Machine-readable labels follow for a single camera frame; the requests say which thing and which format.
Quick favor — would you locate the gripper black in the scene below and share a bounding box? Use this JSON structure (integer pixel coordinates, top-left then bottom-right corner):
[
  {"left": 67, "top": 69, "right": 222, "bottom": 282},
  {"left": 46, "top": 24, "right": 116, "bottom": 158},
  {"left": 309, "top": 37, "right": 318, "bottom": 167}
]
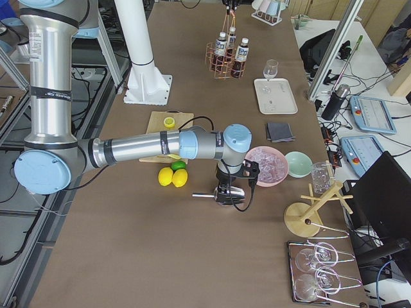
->
[{"left": 214, "top": 167, "right": 245, "bottom": 205}]

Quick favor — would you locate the copper wire bottle basket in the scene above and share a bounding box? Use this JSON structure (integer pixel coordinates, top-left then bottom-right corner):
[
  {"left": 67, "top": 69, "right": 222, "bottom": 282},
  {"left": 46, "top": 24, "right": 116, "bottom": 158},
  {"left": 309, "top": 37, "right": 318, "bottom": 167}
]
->
[{"left": 205, "top": 7, "right": 246, "bottom": 79}]

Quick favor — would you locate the tea bottle white cap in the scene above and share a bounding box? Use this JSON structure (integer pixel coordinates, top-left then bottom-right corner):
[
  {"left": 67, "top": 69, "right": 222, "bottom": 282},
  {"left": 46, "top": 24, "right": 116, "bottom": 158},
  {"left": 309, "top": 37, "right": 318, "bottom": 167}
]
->
[{"left": 231, "top": 37, "right": 249, "bottom": 78}]

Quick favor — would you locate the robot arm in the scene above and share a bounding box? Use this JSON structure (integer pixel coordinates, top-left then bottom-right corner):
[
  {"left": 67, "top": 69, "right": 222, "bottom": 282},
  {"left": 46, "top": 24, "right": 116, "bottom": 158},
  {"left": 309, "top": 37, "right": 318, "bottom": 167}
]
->
[{"left": 14, "top": 1, "right": 259, "bottom": 206}]

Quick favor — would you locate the tea bottle front left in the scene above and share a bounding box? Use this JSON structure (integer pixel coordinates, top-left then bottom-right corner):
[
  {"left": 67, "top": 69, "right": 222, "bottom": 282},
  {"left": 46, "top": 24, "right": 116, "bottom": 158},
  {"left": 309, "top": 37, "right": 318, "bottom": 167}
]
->
[{"left": 211, "top": 31, "right": 227, "bottom": 72}]

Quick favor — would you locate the tea bottle back left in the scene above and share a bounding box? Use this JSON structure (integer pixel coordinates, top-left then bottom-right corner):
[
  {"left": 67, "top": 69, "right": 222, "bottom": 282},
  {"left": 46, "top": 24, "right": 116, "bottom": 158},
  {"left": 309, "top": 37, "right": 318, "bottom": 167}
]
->
[{"left": 226, "top": 26, "right": 236, "bottom": 56}]

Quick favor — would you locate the steel ice scoop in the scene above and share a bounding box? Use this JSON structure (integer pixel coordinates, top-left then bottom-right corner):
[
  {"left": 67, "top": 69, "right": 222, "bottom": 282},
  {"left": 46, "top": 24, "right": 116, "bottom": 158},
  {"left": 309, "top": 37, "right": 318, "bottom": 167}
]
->
[{"left": 192, "top": 186, "right": 245, "bottom": 205}]

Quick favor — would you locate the lower yellow lemon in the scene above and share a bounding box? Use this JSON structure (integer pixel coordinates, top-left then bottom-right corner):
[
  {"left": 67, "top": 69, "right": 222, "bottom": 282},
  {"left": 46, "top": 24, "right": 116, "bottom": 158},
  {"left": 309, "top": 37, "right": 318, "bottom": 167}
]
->
[{"left": 172, "top": 169, "right": 188, "bottom": 187}]

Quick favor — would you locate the yellow lemon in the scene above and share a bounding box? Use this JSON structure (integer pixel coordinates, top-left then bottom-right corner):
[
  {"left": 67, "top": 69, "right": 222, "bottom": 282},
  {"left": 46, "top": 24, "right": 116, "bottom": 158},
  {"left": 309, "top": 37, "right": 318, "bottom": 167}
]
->
[
  {"left": 172, "top": 169, "right": 188, "bottom": 187},
  {"left": 157, "top": 167, "right": 174, "bottom": 186}
]

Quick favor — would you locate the pink bowl with ice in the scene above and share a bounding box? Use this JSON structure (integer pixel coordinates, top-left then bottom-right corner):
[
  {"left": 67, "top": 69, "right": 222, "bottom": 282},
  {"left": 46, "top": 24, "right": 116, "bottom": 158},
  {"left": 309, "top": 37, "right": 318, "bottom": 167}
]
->
[{"left": 245, "top": 146, "right": 289, "bottom": 187}]

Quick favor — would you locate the green lime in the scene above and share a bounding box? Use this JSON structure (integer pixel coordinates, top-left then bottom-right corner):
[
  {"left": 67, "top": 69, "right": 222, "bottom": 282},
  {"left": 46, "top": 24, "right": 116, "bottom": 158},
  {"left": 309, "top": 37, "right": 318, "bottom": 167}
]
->
[{"left": 170, "top": 160, "right": 186, "bottom": 171}]

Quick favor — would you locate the yellow plastic knife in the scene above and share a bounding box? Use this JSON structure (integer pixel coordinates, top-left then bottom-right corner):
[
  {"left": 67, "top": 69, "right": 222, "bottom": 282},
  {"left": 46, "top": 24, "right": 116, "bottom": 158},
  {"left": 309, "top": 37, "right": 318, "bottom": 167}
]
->
[{"left": 167, "top": 154, "right": 181, "bottom": 160}]

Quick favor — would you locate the upper yellow lemon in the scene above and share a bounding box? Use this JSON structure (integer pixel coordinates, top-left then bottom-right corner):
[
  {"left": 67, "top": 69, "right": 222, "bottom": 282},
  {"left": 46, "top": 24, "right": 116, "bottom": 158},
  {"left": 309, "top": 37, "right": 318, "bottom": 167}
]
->
[{"left": 157, "top": 167, "right": 174, "bottom": 186}]

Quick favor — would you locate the grey folded cloth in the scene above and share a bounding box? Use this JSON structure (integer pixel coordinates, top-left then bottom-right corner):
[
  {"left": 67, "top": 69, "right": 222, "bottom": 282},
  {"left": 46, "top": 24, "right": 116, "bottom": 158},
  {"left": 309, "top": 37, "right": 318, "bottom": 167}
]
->
[{"left": 266, "top": 123, "right": 295, "bottom": 142}]

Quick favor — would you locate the green bowl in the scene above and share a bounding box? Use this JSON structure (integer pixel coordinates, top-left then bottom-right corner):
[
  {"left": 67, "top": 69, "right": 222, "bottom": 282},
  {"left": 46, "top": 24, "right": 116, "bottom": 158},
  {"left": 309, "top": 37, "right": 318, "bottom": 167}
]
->
[{"left": 285, "top": 151, "right": 313, "bottom": 178}]

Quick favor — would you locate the half lemon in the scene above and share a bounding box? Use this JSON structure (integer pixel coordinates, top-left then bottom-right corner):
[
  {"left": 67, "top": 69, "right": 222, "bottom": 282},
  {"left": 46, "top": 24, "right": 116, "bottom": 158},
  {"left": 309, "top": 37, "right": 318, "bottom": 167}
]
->
[{"left": 163, "top": 117, "right": 175, "bottom": 128}]

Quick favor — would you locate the bamboo cutting board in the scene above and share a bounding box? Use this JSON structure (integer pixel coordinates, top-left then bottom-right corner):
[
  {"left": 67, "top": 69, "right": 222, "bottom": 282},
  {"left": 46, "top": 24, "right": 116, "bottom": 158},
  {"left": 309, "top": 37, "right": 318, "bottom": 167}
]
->
[{"left": 139, "top": 111, "right": 194, "bottom": 164}]

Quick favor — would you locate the wooden cup stand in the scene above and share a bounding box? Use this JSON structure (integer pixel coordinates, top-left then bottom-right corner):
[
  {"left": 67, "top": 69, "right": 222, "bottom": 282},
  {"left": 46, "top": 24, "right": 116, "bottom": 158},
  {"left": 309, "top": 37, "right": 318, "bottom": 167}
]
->
[{"left": 284, "top": 179, "right": 353, "bottom": 239}]

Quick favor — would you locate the cream rectangular tray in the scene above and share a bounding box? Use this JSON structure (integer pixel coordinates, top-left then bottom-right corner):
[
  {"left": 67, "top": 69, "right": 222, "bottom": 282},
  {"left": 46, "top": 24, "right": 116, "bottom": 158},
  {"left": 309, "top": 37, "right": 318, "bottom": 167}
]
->
[{"left": 254, "top": 78, "right": 298, "bottom": 115}]

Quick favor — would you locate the clear glass tumbler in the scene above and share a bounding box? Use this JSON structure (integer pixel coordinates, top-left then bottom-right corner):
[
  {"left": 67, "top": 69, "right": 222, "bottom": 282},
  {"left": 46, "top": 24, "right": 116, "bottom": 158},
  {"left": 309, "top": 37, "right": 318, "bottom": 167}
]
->
[{"left": 311, "top": 161, "right": 334, "bottom": 194}]

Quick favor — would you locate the clear wine glass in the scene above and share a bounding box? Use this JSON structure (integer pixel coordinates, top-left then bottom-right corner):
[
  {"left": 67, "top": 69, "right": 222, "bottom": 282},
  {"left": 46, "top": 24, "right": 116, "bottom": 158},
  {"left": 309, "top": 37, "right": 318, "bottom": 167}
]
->
[{"left": 263, "top": 59, "right": 279, "bottom": 93}]

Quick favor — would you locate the black thermos bottle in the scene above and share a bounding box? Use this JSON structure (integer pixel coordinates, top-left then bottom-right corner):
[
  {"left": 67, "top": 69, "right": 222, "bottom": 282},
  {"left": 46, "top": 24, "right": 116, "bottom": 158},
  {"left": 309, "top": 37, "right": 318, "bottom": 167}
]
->
[{"left": 321, "top": 84, "right": 351, "bottom": 121}]

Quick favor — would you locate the blue teach pendant near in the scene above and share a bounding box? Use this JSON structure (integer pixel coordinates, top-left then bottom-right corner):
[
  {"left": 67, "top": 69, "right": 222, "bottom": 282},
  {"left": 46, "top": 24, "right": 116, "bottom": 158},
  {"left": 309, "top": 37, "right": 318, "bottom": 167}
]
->
[{"left": 340, "top": 135, "right": 384, "bottom": 177}]

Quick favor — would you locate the blue teach pendant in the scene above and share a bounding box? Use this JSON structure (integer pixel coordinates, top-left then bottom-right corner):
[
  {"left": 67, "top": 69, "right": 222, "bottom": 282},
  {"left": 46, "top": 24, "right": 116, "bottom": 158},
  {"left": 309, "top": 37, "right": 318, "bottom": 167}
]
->
[
  {"left": 349, "top": 96, "right": 397, "bottom": 135},
  {"left": 340, "top": 135, "right": 384, "bottom": 177}
]

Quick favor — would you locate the blue teach pendant far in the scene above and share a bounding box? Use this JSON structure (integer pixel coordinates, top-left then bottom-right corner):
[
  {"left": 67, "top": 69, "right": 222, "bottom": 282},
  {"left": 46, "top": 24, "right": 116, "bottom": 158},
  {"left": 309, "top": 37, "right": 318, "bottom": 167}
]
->
[{"left": 349, "top": 96, "right": 397, "bottom": 135}]

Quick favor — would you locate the black monitor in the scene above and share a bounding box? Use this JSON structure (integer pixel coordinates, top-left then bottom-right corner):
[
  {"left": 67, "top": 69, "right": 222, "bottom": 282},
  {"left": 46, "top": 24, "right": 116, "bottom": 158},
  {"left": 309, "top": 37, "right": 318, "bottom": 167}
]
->
[{"left": 345, "top": 150, "right": 411, "bottom": 270}]

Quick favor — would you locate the white cup rack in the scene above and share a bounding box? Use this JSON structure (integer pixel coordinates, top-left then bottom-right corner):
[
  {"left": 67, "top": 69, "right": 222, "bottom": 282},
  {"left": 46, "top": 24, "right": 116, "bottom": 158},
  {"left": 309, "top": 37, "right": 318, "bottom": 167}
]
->
[{"left": 251, "top": 0, "right": 288, "bottom": 26}]

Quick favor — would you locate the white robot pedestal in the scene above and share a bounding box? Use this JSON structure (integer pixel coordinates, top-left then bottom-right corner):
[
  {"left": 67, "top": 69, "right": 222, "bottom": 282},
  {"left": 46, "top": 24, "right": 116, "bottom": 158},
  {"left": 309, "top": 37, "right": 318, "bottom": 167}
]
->
[{"left": 115, "top": 0, "right": 172, "bottom": 106}]

